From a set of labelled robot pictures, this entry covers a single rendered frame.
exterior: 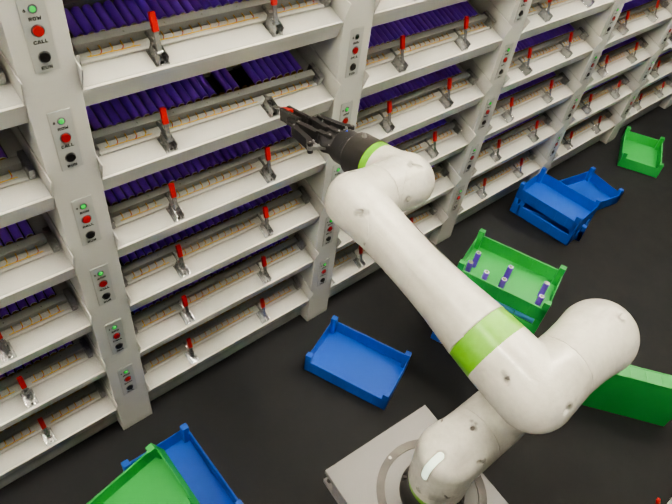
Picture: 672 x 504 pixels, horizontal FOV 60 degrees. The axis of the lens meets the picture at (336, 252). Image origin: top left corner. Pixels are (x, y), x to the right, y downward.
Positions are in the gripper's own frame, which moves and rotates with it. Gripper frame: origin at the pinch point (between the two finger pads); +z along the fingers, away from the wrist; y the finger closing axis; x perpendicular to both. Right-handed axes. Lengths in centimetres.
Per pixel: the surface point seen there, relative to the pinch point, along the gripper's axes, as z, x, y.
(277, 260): 20, -58, 7
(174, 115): 12.1, 2.9, -22.7
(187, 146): 7.4, -2.4, -23.2
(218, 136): 7.3, -2.5, -15.5
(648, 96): 23, -78, 271
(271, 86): 11.8, 2.8, 2.6
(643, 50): 17, -40, 225
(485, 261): -18, -66, 65
